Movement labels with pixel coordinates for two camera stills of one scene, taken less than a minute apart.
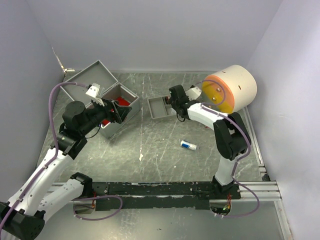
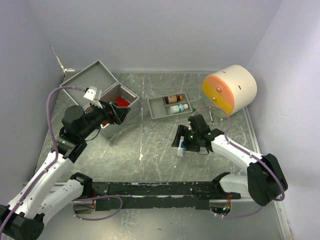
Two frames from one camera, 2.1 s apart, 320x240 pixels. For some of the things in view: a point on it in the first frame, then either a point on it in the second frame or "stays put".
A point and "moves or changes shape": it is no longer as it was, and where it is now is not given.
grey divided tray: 159,108 stays put
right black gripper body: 170,101 → 192,142
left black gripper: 119,113 stays put
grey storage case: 112,89 stays put
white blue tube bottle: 186,144 moves or changes shape
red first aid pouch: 121,102 stays put
